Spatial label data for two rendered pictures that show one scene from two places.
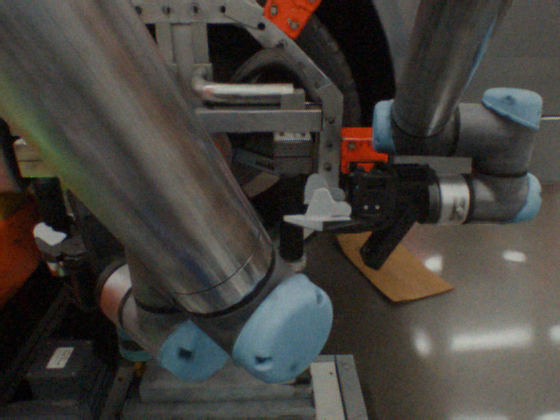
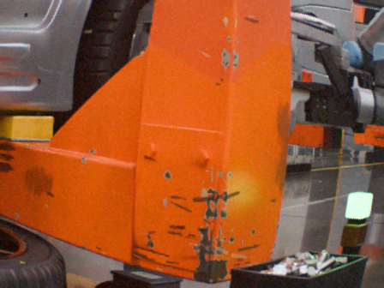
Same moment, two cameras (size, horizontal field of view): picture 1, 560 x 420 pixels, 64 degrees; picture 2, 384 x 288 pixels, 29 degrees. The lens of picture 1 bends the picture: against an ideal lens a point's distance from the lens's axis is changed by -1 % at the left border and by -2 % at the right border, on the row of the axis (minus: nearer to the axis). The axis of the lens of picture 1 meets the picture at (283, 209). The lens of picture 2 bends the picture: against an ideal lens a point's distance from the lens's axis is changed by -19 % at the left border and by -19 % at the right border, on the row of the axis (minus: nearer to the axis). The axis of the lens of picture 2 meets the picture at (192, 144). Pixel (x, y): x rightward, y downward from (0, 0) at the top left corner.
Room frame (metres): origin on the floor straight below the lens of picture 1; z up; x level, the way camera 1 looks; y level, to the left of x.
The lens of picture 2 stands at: (-0.38, 1.65, 0.78)
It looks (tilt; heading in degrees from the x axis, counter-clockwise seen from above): 3 degrees down; 311
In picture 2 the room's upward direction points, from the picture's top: 5 degrees clockwise
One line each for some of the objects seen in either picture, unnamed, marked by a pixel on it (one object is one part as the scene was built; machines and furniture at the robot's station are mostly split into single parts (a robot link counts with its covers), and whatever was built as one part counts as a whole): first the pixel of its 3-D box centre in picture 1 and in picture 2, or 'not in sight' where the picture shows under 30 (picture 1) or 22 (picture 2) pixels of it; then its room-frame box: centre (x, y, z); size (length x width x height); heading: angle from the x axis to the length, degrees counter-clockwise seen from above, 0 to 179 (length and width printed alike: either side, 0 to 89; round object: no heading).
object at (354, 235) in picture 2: not in sight; (354, 234); (0.21, 0.53, 0.59); 0.04 x 0.04 x 0.04; 2
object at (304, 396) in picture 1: (224, 369); not in sight; (0.98, 0.17, 0.13); 0.50 x 0.36 x 0.10; 92
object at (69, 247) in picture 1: (105, 274); (331, 104); (0.48, 0.23, 0.80); 0.12 x 0.08 x 0.09; 47
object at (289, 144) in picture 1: (291, 145); (332, 55); (0.62, -0.01, 0.93); 0.09 x 0.05 x 0.05; 2
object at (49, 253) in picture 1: (61, 248); (309, 87); (0.50, 0.29, 0.83); 0.09 x 0.05 x 0.02; 55
